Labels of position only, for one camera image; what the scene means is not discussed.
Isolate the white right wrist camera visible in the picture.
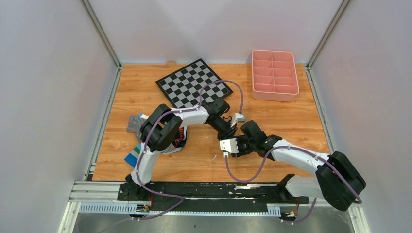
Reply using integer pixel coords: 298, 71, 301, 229
219, 138, 239, 154

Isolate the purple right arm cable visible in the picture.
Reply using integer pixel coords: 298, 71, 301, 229
223, 145, 363, 224

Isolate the pink compartment tray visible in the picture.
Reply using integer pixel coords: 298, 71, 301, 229
251, 50, 300, 102

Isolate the grey striped underwear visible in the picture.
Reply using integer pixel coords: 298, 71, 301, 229
126, 115, 175, 154

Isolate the black white checkerboard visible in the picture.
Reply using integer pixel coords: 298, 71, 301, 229
155, 58, 233, 108

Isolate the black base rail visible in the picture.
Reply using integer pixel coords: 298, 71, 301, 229
117, 182, 309, 212

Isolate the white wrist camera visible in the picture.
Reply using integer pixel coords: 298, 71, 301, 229
230, 113, 246, 127
219, 138, 239, 154

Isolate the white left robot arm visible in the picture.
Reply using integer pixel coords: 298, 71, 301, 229
118, 98, 244, 200

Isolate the white slotted cable duct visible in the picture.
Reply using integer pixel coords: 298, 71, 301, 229
78, 202, 281, 217

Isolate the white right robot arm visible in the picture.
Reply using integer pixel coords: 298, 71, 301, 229
220, 121, 366, 211

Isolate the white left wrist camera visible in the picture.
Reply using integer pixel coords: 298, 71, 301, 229
230, 113, 246, 127

